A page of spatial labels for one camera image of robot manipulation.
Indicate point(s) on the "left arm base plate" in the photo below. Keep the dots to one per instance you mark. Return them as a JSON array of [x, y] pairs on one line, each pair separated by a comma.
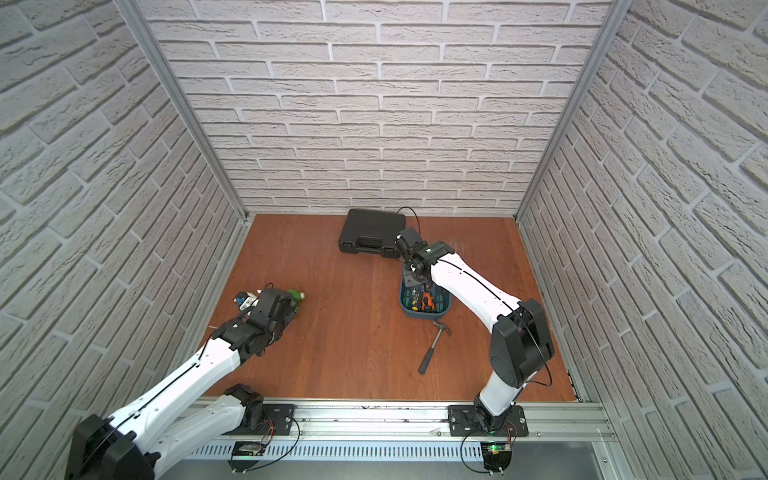
[[267, 419]]

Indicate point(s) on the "orange black curved screwdriver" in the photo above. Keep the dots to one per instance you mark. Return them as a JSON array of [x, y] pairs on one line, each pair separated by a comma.
[[427, 303]]

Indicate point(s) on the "green black screwdriver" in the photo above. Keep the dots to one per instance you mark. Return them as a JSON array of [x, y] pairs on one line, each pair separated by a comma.
[[413, 299], [439, 300]]

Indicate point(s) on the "black plastic tool case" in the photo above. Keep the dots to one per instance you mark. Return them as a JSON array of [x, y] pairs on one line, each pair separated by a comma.
[[372, 232]]

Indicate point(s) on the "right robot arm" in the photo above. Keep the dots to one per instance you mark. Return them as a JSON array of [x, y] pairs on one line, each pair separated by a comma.
[[521, 344]]

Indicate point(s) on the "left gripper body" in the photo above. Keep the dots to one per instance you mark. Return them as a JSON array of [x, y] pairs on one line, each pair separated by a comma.
[[283, 303]]

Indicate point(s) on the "left controller board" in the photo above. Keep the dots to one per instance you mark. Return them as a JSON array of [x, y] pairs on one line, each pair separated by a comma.
[[249, 449]]

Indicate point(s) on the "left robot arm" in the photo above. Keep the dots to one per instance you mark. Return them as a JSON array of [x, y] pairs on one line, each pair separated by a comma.
[[151, 434]]

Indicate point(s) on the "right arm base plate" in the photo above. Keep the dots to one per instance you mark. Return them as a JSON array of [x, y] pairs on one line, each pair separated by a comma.
[[474, 420]]

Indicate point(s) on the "claw hammer black handle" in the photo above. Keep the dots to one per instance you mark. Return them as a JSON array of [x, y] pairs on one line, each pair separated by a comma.
[[442, 328]]

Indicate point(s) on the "aluminium frame rail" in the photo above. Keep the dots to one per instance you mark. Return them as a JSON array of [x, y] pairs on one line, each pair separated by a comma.
[[333, 419]]

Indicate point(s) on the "controller board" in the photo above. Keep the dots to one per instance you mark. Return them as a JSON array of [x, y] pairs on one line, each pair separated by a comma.
[[496, 452], [249, 449]]

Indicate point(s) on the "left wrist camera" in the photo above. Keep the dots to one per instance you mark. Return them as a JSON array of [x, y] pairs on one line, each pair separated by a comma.
[[245, 300]]

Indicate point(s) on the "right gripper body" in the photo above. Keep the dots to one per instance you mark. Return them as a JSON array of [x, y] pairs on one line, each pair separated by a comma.
[[410, 279]]

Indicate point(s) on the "right controller board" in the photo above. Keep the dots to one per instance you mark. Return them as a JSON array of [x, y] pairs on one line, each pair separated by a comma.
[[496, 452]]

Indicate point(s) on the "teal storage box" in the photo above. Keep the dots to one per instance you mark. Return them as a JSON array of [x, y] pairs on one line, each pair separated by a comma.
[[421, 288]]

